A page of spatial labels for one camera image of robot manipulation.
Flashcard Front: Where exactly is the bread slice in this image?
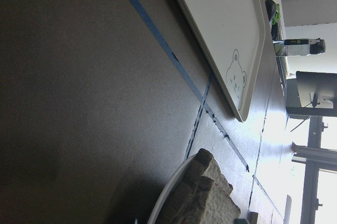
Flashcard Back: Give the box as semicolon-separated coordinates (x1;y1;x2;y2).
155;176;241;223
182;148;233;196

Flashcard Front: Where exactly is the white round plate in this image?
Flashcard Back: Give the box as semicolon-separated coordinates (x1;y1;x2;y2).
147;155;196;224

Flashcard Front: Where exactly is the cream bear serving tray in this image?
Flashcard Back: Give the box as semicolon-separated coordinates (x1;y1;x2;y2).
177;0;265;122

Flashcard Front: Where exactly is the green tool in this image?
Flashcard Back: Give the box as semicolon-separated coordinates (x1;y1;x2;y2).
265;0;280;25

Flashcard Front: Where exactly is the black monitor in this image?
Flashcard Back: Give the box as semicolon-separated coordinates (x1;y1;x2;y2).
286;71;336;117

